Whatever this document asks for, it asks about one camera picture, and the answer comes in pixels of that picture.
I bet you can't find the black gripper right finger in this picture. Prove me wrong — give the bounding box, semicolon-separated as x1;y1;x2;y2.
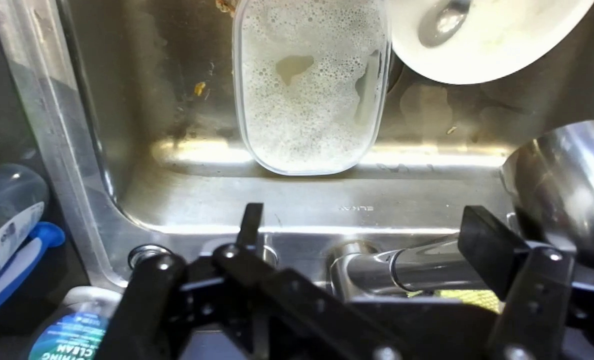
457;204;594;360

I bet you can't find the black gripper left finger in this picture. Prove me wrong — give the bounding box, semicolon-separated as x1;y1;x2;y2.
94;201;405;360

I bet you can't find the chrome sink faucet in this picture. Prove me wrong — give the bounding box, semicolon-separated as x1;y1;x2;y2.
327;118;594;301

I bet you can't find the clear plastic container soapy water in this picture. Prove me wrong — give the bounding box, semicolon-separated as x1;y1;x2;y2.
234;0;392;178

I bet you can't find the clear soap bottle teal label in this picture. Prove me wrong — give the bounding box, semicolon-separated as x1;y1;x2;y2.
27;283;124;360

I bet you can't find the stainless steel sink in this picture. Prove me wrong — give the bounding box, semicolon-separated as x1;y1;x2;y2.
0;0;594;295

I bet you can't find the white plate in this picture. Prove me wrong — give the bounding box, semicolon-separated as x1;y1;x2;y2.
382;0;594;87

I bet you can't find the metal spoon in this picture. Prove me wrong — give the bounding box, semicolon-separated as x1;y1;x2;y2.
416;0;474;49

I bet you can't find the clear bottle blue label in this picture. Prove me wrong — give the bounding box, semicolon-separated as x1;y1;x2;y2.
0;162;50;301

